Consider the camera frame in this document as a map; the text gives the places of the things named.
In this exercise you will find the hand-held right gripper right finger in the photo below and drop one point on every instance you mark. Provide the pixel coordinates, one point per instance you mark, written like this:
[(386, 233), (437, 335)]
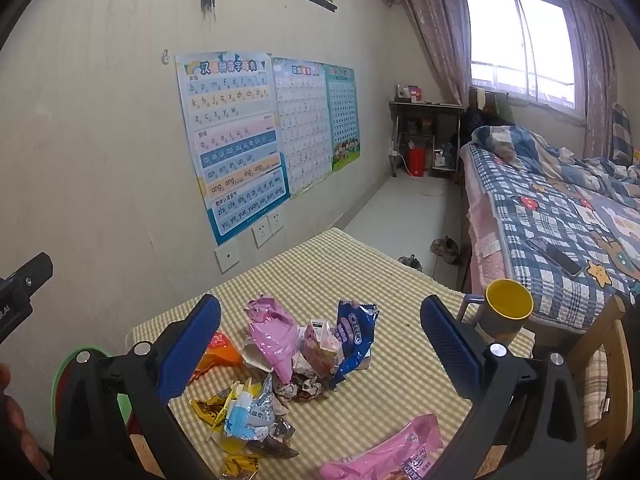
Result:
[(450, 350)]

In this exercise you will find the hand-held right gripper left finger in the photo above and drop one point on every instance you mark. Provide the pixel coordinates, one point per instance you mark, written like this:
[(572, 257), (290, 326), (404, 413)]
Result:
[(196, 342)]

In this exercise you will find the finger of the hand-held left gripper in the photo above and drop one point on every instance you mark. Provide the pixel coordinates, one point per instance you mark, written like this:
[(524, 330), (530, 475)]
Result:
[(30, 272)]

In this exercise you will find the orange snack wrapper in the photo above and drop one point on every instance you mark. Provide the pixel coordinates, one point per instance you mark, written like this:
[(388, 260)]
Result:
[(217, 355)]

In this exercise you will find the pink wrapper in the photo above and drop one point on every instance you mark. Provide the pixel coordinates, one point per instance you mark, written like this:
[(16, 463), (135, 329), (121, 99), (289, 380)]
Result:
[(275, 340)]

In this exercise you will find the yellow and blue wrapper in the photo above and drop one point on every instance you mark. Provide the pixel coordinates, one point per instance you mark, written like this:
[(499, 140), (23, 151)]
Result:
[(240, 410)]

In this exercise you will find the red bin with green rim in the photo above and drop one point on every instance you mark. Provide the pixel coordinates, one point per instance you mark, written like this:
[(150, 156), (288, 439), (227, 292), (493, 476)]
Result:
[(62, 390)]

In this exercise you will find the blue cookie wrapper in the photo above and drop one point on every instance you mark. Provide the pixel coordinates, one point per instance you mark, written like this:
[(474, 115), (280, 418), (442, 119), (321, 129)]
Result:
[(352, 340)]

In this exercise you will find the large pink snack packet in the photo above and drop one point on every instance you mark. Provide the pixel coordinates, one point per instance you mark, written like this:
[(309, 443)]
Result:
[(390, 450)]

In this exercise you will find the clear printed wrapper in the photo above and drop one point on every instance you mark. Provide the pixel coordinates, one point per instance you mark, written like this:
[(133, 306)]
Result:
[(317, 355)]

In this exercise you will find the brown foil wrapper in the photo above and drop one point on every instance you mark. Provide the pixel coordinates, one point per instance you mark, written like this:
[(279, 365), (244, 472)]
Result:
[(272, 440)]

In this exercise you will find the person's left hand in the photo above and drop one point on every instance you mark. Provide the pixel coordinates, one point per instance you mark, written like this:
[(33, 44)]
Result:
[(20, 430)]

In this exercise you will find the grey mug with yellow inside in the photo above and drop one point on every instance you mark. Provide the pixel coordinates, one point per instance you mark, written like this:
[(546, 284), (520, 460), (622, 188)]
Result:
[(500, 320)]

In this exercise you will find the pink bed sheet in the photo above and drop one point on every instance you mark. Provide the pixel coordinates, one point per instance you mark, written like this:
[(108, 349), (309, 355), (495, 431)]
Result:
[(482, 240)]

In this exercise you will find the black phone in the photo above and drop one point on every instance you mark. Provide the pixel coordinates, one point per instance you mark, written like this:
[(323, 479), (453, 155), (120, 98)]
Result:
[(555, 256)]

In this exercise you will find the wooden chair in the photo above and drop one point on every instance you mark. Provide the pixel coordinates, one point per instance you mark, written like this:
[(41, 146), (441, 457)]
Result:
[(620, 360)]

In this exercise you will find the small red bin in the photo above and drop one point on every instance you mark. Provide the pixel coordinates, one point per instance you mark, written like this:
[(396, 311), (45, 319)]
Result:
[(416, 161)]

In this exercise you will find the blue plaid quilt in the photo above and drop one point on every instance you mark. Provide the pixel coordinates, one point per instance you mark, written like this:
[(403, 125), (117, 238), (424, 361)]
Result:
[(540, 150)]

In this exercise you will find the dark cloth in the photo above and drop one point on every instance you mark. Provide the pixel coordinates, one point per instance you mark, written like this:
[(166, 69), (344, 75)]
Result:
[(482, 122)]

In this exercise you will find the dark metal desk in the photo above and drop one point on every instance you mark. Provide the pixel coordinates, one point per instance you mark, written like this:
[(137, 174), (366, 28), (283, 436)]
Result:
[(425, 106)]

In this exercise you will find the pink box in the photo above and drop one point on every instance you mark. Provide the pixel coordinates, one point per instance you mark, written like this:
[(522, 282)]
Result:
[(415, 93)]

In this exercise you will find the striped pillow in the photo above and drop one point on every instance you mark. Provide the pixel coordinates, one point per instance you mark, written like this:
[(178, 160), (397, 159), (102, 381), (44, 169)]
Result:
[(622, 135)]

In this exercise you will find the patterned pink curtain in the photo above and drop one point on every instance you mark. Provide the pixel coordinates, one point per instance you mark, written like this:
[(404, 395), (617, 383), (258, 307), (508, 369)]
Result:
[(435, 35), (597, 85)]

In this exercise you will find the window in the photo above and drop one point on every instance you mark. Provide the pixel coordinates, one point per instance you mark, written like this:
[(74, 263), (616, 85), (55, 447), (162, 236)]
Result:
[(520, 45)]

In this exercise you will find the white wall plate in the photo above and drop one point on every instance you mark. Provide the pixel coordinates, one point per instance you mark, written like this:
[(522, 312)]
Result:
[(226, 258)]

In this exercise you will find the white wall socket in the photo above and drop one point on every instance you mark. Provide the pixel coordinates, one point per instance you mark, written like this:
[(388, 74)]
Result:
[(276, 224), (261, 234)]

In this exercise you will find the large blue wall poster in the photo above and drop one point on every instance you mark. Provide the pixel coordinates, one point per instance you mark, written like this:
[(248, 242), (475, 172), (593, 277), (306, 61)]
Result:
[(230, 150)]

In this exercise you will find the white grid wall poster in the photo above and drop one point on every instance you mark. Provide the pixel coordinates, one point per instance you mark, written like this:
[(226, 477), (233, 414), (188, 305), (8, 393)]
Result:
[(302, 125)]

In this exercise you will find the wall hook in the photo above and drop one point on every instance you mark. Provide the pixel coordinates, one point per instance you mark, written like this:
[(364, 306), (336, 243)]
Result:
[(166, 57)]

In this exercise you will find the green-edged wall poster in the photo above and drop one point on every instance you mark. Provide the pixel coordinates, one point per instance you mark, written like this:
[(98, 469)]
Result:
[(344, 115)]

